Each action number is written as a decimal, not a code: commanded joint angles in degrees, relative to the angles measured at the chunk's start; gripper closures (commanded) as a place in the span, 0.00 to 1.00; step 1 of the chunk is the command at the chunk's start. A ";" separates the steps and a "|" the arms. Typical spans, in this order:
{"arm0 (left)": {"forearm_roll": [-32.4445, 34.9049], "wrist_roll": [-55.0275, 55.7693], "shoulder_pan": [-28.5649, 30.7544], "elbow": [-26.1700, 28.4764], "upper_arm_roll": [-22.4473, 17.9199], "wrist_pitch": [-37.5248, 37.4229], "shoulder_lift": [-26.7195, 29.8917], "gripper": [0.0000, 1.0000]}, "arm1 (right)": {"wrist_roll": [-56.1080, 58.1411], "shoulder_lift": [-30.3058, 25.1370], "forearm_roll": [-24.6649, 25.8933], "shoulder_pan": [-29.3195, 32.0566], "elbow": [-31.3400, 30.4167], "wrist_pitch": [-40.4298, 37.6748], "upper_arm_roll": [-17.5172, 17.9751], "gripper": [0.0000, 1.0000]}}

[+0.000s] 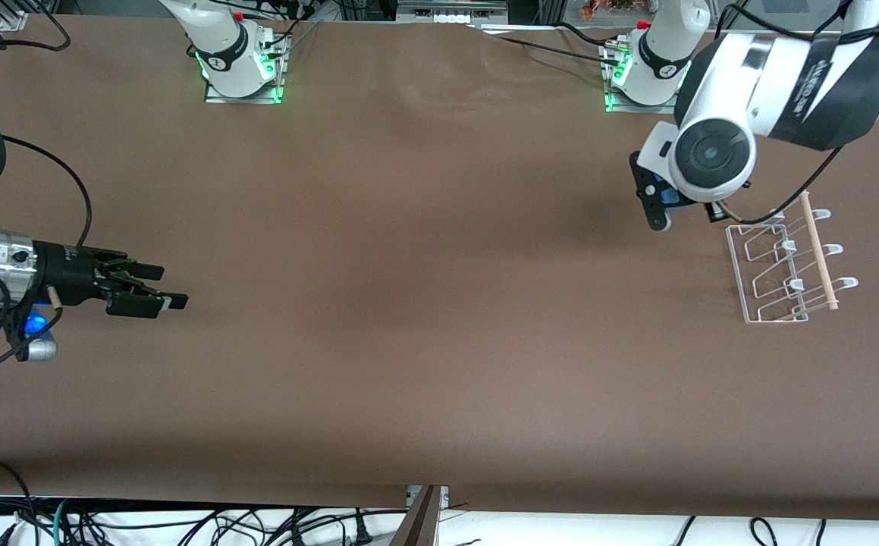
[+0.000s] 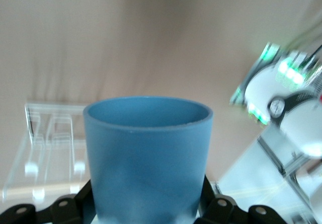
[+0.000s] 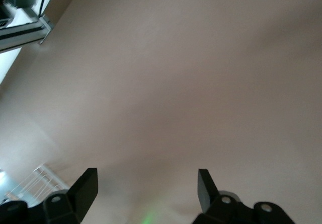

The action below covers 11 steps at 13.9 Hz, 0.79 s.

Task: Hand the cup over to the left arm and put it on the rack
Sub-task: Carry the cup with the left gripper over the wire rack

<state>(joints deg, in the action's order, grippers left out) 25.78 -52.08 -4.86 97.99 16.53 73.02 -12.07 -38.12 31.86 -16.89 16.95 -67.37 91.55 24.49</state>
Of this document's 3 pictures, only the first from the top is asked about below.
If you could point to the brown wooden beam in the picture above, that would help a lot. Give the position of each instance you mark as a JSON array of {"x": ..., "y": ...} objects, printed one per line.
[{"x": 420, "y": 523}]

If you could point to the blue plastic cup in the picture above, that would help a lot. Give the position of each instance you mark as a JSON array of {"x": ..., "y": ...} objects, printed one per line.
[{"x": 673, "y": 199}]

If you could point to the black power plug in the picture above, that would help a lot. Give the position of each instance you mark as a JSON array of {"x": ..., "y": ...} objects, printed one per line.
[{"x": 363, "y": 535}]

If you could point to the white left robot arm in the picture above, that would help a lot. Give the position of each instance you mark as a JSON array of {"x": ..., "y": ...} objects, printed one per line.
[{"x": 780, "y": 83}]

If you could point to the metal table bracket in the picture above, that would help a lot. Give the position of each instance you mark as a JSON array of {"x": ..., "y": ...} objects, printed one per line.
[{"x": 412, "y": 497}]

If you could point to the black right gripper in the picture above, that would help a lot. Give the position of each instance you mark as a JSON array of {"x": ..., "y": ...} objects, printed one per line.
[{"x": 66, "y": 274}]

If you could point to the wooden rack rod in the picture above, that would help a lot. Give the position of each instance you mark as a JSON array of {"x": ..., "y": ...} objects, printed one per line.
[{"x": 818, "y": 250}]

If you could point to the white power strip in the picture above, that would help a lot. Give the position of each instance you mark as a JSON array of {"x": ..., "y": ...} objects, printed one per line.
[{"x": 450, "y": 18}]

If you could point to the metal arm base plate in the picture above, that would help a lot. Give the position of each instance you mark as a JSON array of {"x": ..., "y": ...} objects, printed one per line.
[
  {"x": 621, "y": 108},
  {"x": 215, "y": 97}
]

